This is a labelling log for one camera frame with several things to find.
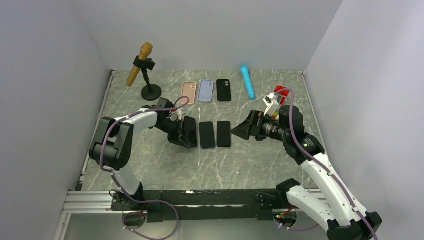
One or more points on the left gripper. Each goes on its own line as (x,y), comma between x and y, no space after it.
(179,137)

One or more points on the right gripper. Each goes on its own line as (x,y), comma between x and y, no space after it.
(254,127)

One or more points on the black phone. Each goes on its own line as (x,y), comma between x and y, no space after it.
(223,136)

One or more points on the black phone case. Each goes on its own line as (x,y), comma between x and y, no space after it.
(223,90)

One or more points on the purple phone case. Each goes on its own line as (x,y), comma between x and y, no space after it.
(206,89)

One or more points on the pink phone case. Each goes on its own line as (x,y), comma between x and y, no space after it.
(188,93)

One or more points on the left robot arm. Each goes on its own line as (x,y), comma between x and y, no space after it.
(111,146)

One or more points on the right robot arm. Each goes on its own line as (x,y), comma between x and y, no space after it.
(342,217)

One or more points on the red toy object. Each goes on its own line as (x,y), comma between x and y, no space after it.
(281,98)

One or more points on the black microphone stand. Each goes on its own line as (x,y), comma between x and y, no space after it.
(150,92)

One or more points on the blue microphone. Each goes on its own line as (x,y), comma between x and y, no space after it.
(244,69)

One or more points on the gold microphone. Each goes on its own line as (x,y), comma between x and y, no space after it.
(141,61)

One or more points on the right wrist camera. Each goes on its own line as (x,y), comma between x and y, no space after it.
(272,104)

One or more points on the black base frame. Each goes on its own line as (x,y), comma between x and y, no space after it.
(186,205)

